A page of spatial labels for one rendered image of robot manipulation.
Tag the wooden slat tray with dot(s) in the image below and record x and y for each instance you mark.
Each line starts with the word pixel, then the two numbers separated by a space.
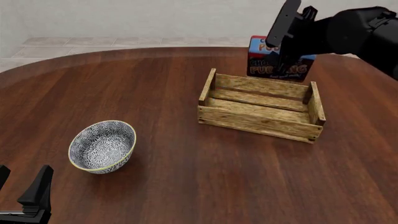
pixel 264 121

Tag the chocolate pudding box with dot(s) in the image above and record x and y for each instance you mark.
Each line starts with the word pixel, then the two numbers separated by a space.
pixel 264 67

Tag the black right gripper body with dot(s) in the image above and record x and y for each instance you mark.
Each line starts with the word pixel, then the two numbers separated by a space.
pixel 306 38

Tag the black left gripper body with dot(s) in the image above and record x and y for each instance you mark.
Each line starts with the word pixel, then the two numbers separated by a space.
pixel 28 215

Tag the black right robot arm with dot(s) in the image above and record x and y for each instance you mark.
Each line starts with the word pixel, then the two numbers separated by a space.
pixel 363 32

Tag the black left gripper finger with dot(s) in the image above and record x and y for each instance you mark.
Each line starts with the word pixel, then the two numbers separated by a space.
pixel 38 189
pixel 3 177

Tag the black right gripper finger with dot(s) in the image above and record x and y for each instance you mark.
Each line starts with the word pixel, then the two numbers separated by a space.
pixel 284 64

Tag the blue white patterned bowl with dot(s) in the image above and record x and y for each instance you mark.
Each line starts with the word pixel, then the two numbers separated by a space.
pixel 99 149

